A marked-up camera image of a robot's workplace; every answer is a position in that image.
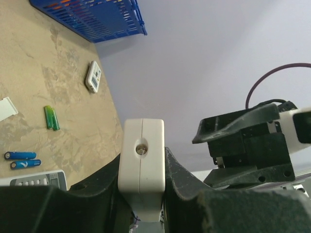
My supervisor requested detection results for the green battery left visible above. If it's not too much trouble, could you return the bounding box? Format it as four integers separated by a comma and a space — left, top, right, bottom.
44, 105, 53, 129

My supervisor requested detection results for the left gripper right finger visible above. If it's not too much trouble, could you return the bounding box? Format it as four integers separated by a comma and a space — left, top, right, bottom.
164, 148, 311, 233

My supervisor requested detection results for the white battery cover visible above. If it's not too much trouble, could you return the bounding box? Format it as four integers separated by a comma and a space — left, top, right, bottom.
0, 97, 18, 121

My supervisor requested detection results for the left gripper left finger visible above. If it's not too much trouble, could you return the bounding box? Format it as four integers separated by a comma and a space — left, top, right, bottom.
0, 156, 131, 233

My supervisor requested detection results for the white long remote control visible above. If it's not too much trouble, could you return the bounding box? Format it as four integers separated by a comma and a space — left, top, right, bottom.
118, 118, 166, 222

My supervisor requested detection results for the blue battery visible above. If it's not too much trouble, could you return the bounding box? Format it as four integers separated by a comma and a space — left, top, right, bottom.
4, 151, 36, 160
10, 159, 41, 170

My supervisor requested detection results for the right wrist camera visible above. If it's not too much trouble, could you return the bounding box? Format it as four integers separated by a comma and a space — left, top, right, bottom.
267, 107, 311, 154

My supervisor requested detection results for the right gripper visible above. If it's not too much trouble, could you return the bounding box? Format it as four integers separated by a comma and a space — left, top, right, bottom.
192, 103, 295, 188

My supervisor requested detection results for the grey-faced remote control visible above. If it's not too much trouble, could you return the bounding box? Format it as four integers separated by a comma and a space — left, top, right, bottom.
0, 169, 67, 191

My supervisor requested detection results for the blue battery left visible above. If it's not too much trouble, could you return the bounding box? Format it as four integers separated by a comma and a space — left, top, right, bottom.
4, 151, 36, 160

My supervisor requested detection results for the blue battery right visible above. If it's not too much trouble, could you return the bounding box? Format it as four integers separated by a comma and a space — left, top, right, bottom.
10, 159, 41, 170

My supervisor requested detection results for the blue plastic basket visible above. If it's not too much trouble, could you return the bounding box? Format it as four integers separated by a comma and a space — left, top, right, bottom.
29, 0, 147, 43

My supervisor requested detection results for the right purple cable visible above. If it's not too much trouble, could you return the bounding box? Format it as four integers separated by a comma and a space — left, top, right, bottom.
245, 63, 311, 109

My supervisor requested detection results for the small white remote control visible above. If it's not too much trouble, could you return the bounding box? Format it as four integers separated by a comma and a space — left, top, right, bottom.
85, 61, 102, 93

